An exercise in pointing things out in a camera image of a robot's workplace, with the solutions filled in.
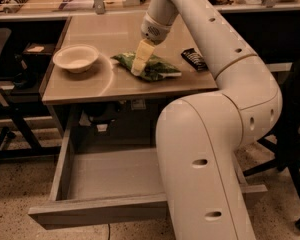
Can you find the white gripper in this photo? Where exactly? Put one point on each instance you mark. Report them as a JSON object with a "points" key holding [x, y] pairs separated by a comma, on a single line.
{"points": [[155, 31]]}

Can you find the green jalapeno chip bag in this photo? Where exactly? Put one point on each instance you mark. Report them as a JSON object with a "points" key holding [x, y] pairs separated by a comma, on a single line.
{"points": [[156, 68]]}

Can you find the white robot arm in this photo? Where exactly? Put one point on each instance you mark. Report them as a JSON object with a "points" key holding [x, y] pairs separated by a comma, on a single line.
{"points": [[216, 117]]}

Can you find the grey drawer cabinet desk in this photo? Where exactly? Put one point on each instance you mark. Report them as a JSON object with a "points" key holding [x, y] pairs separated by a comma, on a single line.
{"points": [[116, 37]]}

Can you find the grey open top drawer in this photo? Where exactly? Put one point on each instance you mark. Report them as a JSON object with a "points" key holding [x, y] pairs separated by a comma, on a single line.
{"points": [[112, 177]]}

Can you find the black snack bar wrapper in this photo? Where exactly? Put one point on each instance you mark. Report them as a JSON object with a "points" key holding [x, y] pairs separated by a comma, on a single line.
{"points": [[194, 59]]}

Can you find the white paper bowl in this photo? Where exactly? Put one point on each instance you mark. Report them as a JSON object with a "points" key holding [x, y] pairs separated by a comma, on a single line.
{"points": [[76, 58]]}

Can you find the black box under bench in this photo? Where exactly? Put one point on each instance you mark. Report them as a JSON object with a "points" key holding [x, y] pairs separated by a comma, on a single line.
{"points": [[37, 55]]}

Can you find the black coiled tool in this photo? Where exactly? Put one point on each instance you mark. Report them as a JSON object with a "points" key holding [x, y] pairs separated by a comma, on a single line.
{"points": [[13, 6]]}

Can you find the grey office chair left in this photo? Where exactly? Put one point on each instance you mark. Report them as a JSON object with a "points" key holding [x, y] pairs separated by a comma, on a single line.
{"points": [[35, 148]]}

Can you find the black office chair right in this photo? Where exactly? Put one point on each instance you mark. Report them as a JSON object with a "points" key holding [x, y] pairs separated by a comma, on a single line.
{"points": [[284, 139]]}

